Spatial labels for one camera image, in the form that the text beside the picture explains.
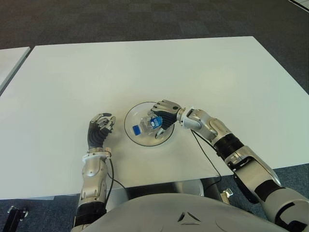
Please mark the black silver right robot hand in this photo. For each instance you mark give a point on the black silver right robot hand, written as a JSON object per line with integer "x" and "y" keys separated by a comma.
{"x": 167, "y": 108}

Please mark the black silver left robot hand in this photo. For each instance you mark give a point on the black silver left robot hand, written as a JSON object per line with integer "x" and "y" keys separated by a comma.
{"x": 96, "y": 135}

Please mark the clear water bottle blue cap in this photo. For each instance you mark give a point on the clear water bottle blue cap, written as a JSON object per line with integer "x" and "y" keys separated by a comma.
{"x": 144, "y": 124}

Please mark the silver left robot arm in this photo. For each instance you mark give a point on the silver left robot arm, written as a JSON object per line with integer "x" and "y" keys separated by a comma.
{"x": 93, "y": 171}

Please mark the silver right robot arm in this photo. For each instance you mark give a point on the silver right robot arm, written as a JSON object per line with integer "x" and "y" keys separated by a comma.
{"x": 241, "y": 145}

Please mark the white plate with black rim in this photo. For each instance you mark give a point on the white plate with black rim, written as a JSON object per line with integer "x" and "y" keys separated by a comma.
{"x": 144, "y": 141}

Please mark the grey robot torso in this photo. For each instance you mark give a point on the grey robot torso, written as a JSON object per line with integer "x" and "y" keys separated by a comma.
{"x": 169, "y": 217}

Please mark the neighbouring white table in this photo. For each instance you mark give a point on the neighbouring white table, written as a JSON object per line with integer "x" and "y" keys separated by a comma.
{"x": 9, "y": 62}

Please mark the black stand with caster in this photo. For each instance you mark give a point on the black stand with caster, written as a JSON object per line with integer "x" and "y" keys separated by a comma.
{"x": 15, "y": 215}

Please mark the metal floor bracket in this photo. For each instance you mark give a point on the metal floor bracket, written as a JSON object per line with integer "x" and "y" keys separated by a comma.
{"x": 227, "y": 193}

